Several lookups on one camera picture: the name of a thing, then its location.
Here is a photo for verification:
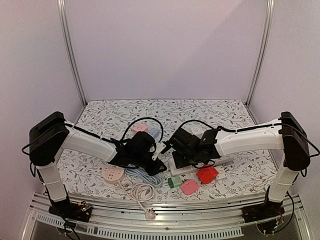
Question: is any white power strip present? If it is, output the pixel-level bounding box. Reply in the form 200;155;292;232
167;156;235;176

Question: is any green plug adapter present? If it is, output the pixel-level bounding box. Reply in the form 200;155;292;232
167;176;186;189

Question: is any white floral cube socket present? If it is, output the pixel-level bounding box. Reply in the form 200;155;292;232
190;126;205;138

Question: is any light pink cube socket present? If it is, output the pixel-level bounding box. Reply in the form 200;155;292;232
132;123;149;134

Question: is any pink plug adapter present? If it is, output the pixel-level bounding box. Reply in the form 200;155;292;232
180;179;199;196

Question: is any red cube socket adapter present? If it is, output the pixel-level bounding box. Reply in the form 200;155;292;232
196;165;219;184

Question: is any round pink power socket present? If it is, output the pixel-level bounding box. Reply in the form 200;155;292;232
101;164;125;184

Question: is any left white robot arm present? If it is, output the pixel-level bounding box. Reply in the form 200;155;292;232
22;111;167;222

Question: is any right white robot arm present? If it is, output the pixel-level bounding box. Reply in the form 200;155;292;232
165;111;311;223

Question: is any light blue power strip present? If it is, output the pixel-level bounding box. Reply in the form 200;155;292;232
148;127;161;139

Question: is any floral patterned table mat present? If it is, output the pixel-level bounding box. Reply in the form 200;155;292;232
77;99;276;203

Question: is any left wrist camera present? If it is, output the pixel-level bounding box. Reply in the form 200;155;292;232
149;141;169;161

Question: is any aluminium front rail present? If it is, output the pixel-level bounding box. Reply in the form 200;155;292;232
21;193;314;240

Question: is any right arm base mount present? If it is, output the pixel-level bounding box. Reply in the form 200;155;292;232
241;203;285;235

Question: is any right aluminium corner post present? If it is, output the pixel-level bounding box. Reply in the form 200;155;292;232
245;0;275;108

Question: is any aluminium corner post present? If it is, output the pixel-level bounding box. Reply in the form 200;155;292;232
245;0;275;108
56;0;88;107

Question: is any left aluminium corner post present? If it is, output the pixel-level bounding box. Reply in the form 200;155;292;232
56;0;88;107

